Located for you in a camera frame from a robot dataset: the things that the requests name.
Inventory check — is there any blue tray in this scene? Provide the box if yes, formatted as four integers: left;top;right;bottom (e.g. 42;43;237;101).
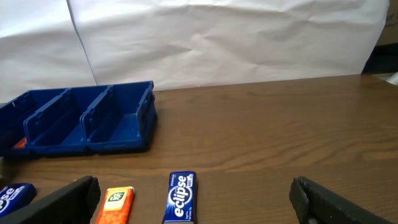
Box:
0;80;158;158

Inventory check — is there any blue candy pack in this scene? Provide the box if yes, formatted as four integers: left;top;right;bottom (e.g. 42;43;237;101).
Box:
162;170;198;224
0;182;37;218

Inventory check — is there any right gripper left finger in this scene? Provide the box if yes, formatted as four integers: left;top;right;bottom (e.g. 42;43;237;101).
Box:
0;175;101;224

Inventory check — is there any orange candy box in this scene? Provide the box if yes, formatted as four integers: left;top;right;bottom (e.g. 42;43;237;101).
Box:
95;185;136;224
13;136;28;150

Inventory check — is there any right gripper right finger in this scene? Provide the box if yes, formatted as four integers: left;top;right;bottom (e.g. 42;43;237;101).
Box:
289;175;394;224

